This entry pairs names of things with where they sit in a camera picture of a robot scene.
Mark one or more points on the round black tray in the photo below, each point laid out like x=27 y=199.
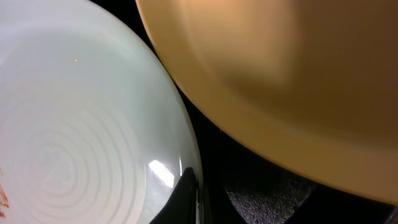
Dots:
x=244 y=187

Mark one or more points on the yellow plate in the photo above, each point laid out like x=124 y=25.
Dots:
x=310 y=85

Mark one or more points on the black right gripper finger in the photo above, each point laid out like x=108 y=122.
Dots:
x=181 y=206

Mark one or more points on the light green plate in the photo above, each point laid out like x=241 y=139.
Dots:
x=93 y=129

